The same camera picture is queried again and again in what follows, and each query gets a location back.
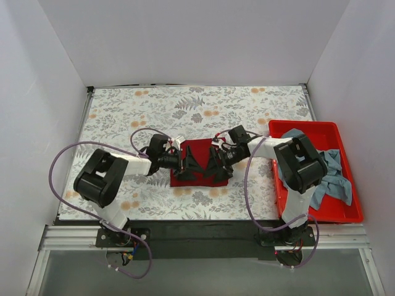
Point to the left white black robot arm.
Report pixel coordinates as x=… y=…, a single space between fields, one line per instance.
x=99 y=180

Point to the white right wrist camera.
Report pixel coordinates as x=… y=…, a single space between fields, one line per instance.
x=219 y=142

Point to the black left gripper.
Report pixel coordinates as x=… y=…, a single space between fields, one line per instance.
x=182 y=161

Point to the grey-blue t-shirt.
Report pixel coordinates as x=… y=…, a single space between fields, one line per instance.
x=333 y=183

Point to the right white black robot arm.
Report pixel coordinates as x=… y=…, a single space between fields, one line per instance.
x=301 y=167

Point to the red plastic bin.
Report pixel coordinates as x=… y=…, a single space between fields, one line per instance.
x=325 y=135

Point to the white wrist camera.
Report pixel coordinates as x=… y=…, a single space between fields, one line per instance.
x=219 y=142
x=175 y=143

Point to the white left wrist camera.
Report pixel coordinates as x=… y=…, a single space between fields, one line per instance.
x=175 y=143

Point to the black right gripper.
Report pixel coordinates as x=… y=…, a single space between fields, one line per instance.
x=218 y=158

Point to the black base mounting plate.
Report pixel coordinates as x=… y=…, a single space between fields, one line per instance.
x=193 y=239

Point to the floral patterned table mat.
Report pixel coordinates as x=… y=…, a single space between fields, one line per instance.
x=128 y=117

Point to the red t-shirt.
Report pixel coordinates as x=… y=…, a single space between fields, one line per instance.
x=200 y=151

